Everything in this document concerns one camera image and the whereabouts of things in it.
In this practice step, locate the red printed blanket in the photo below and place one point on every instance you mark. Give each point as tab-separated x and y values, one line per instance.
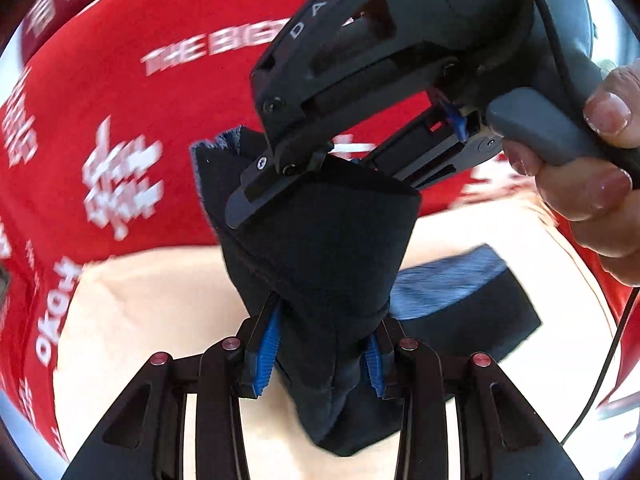
125	110

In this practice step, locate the person's right hand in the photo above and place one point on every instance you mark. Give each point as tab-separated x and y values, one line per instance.
595	195

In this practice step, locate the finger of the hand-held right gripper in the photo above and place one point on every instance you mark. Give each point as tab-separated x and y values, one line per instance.
300	110
435	150

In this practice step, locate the cream padded mat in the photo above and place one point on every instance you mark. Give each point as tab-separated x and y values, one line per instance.
150	310

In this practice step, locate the black pants with blue trim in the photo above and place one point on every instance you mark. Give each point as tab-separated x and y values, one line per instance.
325	260

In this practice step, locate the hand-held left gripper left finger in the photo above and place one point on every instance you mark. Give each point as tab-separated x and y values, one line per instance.
264	357

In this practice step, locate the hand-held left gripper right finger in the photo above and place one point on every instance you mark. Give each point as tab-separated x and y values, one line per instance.
375	366

